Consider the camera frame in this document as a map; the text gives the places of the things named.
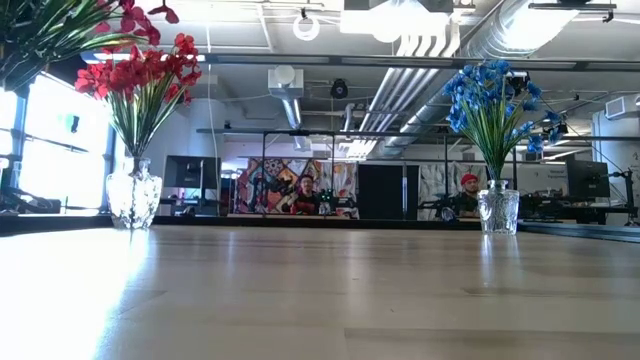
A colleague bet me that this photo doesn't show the small clear glass vase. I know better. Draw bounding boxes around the small clear glass vase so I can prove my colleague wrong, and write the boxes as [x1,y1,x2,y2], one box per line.
[476,178,521,236]

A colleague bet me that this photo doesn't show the large clear glass vase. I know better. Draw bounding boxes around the large clear glass vase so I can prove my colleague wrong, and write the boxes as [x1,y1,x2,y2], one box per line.
[104,156,164,231]

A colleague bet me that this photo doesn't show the person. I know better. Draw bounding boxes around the person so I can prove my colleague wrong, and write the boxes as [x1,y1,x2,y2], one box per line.
[452,172,485,219]
[288,173,322,216]

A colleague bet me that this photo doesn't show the colourful patchwork quilt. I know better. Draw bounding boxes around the colourful patchwork quilt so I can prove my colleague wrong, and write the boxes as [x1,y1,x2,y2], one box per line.
[234,157,359,216]

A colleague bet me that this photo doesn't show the black cabinet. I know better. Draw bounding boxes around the black cabinet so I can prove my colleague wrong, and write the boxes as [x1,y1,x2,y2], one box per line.
[357,163,420,221]

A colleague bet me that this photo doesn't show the white ventilation box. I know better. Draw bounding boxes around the white ventilation box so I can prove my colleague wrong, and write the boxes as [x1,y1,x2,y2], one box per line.
[267,64,305,101]

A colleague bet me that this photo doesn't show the white patterned cloth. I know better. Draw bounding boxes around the white patterned cloth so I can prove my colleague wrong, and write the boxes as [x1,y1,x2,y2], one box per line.
[418,162,489,221]

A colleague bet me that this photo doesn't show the grey overhead beam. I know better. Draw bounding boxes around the grey overhead beam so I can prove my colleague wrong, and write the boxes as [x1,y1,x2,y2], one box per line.
[204,52,640,71]

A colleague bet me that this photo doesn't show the white ceiling pipes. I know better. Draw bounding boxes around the white ceiling pipes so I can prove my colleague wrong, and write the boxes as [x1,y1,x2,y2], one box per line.
[357,19,464,159]

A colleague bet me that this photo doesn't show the black monitor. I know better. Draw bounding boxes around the black monitor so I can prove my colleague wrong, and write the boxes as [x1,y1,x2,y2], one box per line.
[566,159,611,200]
[163,154,222,216]

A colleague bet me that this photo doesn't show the round ceiling lamp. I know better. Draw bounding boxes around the round ceiling lamp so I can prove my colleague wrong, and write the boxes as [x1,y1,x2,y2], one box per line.
[292,13,322,42]

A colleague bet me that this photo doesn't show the black background table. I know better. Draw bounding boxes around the black background table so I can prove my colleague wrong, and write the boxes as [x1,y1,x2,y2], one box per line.
[519,192,636,225]

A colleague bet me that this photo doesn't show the black desk equipment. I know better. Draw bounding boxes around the black desk equipment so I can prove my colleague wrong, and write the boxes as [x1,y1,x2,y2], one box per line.
[0,154,62,215]

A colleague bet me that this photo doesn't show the black ceiling fixture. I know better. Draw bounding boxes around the black ceiling fixture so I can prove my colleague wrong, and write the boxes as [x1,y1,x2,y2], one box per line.
[527,2,619,24]

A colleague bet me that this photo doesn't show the black dome camera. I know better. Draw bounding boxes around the black dome camera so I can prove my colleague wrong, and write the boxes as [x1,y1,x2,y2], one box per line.
[329,78,350,100]

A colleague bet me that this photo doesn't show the white wall sign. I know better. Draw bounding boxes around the white wall sign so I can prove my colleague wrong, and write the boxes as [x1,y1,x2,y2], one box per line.
[519,163,569,194]

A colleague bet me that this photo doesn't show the silver spiral duct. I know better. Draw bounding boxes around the silver spiral duct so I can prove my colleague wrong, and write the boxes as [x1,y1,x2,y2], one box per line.
[382,0,581,157]

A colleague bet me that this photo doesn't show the white wall air unit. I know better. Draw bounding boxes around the white wall air unit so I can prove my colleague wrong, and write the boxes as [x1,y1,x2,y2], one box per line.
[603,93,640,121]

